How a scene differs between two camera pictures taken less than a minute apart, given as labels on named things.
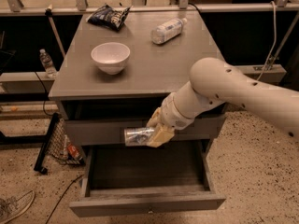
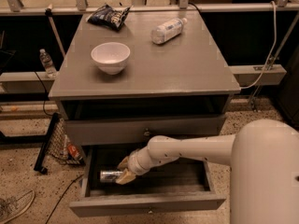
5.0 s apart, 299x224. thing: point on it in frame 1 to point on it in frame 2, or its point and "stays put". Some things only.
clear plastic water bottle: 167,31 stays put
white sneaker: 11,206 stays put
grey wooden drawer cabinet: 116,66 stays put
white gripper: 172,113 to 135,162
